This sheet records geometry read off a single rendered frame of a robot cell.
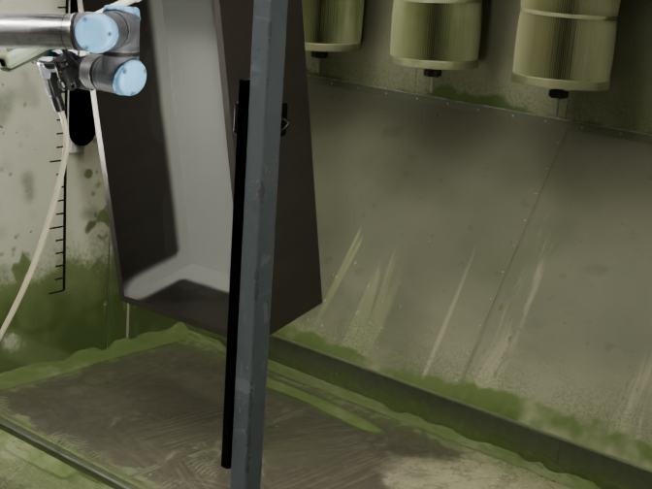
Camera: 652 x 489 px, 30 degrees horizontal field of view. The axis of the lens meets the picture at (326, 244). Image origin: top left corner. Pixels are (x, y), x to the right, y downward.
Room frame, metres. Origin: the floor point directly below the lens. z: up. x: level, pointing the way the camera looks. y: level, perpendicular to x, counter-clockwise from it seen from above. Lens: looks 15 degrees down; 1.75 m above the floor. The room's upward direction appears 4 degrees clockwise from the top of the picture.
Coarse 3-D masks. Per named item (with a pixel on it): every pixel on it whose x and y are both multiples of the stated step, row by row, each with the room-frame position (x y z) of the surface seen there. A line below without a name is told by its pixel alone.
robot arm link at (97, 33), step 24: (0, 24) 2.92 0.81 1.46; (24, 24) 2.91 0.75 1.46; (48, 24) 2.90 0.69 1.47; (72, 24) 2.89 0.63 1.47; (96, 24) 2.87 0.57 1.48; (120, 24) 2.93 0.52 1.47; (0, 48) 2.96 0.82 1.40; (24, 48) 2.94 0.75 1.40; (48, 48) 2.92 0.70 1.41; (72, 48) 2.90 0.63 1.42; (96, 48) 2.86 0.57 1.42
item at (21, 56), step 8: (120, 0) 3.43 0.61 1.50; (128, 0) 3.44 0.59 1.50; (136, 0) 3.46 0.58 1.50; (0, 56) 3.15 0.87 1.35; (8, 56) 3.13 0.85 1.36; (16, 56) 3.15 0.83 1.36; (24, 56) 3.17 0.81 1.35; (32, 56) 3.19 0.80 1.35; (40, 56) 3.21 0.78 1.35; (48, 56) 3.23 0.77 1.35; (0, 64) 3.16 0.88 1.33; (8, 64) 3.14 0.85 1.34; (16, 64) 3.15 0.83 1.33; (24, 64) 3.17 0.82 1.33; (40, 72) 3.25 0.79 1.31; (48, 80) 3.24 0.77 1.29; (56, 80) 3.25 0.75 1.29; (48, 88) 3.25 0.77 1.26; (56, 88) 3.25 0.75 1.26; (56, 96) 3.26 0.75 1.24; (56, 104) 3.26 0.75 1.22; (64, 104) 3.28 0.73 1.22; (56, 112) 3.27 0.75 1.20
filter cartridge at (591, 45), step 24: (528, 0) 4.11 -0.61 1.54; (552, 0) 4.04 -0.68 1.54; (576, 0) 4.03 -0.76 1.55; (600, 0) 4.03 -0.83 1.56; (528, 24) 4.10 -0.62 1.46; (552, 24) 4.04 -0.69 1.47; (576, 24) 4.02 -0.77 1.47; (600, 24) 4.04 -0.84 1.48; (528, 48) 4.09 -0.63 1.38; (552, 48) 4.04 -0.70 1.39; (576, 48) 4.02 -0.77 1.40; (600, 48) 4.05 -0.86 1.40; (528, 72) 4.07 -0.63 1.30; (552, 72) 4.02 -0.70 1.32; (576, 72) 4.02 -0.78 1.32; (600, 72) 4.05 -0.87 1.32; (552, 96) 4.15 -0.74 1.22
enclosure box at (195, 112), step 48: (96, 0) 3.82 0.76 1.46; (144, 0) 3.98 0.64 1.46; (192, 0) 3.95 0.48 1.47; (240, 0) 3.45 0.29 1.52; (288, 0) 3.62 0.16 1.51; (144, 48) 3.98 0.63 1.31; (192, 48) 3.99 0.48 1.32; (240, 48) 3.46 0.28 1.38; (288, 48) 3.63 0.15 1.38; (96, 96) 3.82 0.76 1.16; (144, 96) 3.99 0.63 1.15; (192, 96) 4.04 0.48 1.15; (288, 96) 3.64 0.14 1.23; (144, 144) 3.99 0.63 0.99; (192, 144) 4.08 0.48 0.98; (288, 144) 3.65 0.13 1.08; (144, 192) 4.00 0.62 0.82; (192, 192) 4.12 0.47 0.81; (288, 192) 3.66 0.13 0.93; (144, 240) 4.00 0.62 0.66; (192, 240) 4.17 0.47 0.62; (288, 240) 3.68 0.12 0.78; (144, 288) 4.00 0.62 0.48; (192, 288) 3.99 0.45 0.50; (288, 288) 3.69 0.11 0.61
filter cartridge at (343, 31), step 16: (304, 0) 4.79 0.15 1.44; (320, 0) 4.78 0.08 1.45; (336, 0) 4.77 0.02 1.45; (352, 0) 4.81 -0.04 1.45; (304, 16) 4.78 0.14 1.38; (320, 16) 4.80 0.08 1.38; (336, 16) 4.78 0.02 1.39; (352, 16) 4.82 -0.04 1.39; (304, 32) 4.79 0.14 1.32; (320, 32) 4.77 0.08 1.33; (336, 32) 4.79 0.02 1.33; (352, 32) 4.83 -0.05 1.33; (320, 48) 4.76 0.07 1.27; (336, 48) 4.78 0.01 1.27; (352, 48) 4.83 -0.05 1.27
